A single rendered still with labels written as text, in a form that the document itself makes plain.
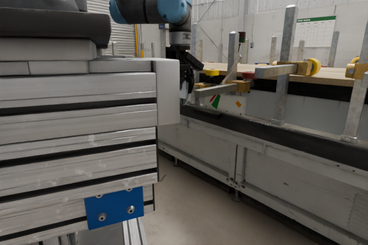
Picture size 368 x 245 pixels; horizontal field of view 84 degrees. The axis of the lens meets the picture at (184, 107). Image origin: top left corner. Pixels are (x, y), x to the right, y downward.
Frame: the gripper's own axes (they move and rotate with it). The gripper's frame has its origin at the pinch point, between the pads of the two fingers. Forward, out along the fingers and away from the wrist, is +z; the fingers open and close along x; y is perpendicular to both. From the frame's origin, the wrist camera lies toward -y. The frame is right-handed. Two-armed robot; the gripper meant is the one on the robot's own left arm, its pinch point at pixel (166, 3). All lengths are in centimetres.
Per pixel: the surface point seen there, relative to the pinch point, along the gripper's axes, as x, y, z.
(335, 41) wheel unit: 71, -107, 22
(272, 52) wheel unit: 24, -107, 30
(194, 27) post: 26.3, 1.9, 16.2
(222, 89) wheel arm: 56, 15, 46
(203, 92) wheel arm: 56, 28, 45
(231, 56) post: 51, 2, 32
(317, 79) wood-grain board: 85, -15, 41
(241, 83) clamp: 58, 3, 44
